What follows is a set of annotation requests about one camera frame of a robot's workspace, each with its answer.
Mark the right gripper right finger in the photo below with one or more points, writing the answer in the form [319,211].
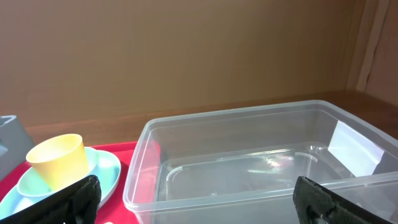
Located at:
[316,204]

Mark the small green bowl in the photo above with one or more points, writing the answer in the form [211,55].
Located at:
[32,185]

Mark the red plastic tray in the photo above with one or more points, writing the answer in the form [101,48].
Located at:
[113,210]

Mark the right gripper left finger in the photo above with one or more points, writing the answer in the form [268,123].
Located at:
[77,203]

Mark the clear plastic bin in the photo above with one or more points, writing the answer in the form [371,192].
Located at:
[241,165]

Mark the grey dishwasher rack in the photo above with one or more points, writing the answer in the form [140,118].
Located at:
[15,144]

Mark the light blue plate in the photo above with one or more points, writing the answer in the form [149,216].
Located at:
[108,172]

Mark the yellow plastic cup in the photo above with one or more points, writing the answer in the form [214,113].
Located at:
[60,161]

